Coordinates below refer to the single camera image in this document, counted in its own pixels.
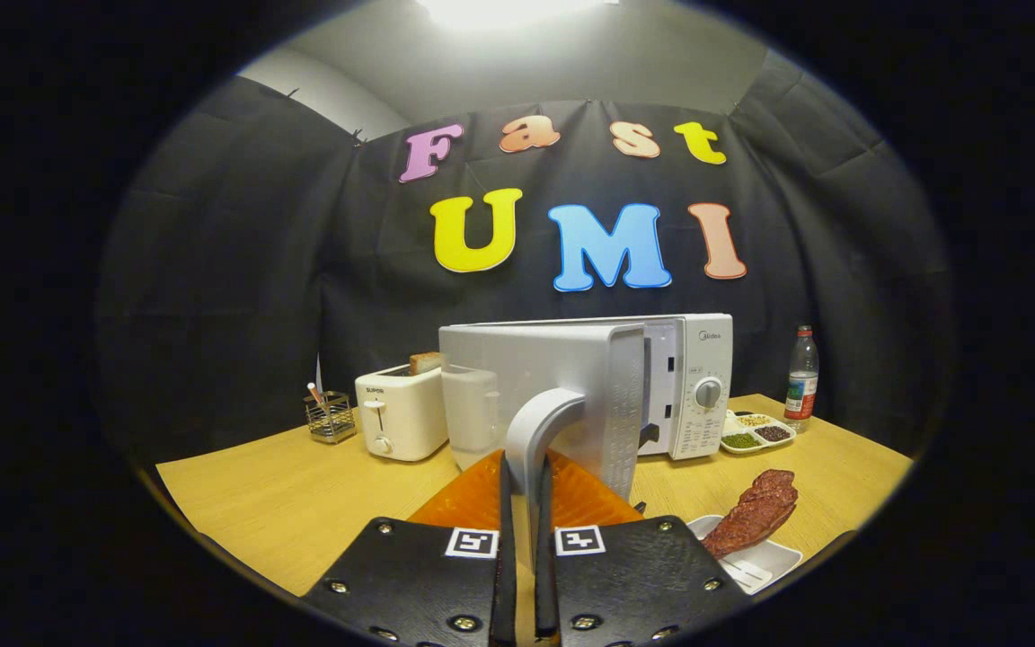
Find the white rectangular tray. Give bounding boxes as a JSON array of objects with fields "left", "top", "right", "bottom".
[{"left": 686, "top": 514, "right": 803, "bottom": 596}]

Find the clear plastic water bottle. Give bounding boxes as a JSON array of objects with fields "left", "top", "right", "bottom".
[{"left": 784, "top": 325, "right": 820, "bottom": 434}]

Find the divided dish of beans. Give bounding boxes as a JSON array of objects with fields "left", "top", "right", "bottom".
[{"left": 720, "top": 411, "right": 796, "bottom": 456}]

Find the cream bread toaster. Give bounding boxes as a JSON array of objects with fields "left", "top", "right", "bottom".
[{"left": 355, "top": 364, "right": 449, "bottom": 463}]

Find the white toaster oven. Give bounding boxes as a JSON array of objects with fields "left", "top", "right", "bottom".
[{"left": 438, "top": 313, "right": 735, "bottom": 576}]

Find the wire mesh basket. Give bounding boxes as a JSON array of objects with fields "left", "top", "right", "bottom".
[{"left": 304, "top": 390, "right": 358, "bottom": 445}]

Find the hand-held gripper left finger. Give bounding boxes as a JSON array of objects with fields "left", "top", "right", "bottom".
[{"left": 302, "top": 449, "right": 518, "bottom": 647}]

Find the brown meat slice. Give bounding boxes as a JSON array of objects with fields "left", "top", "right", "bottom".
[{"left": 702, "top": 469, "right": 800, "bottom": 560}]

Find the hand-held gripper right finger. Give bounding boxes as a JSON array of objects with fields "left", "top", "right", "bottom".
[{"left": 533, "top": 449, "right": 752, "bottom": 647}]

